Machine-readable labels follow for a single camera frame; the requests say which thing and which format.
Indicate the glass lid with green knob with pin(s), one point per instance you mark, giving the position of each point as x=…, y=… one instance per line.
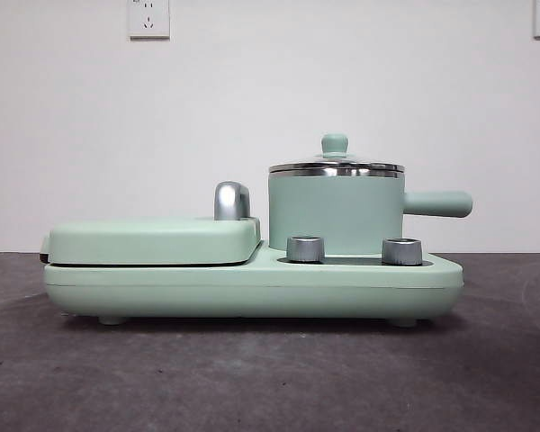
x=336, y=143

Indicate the mint green breakfast machine base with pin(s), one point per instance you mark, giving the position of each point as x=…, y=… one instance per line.
x=252, y=288

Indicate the silver control knob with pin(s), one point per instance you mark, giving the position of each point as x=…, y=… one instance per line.
x=305, y=249
x=401, y=252

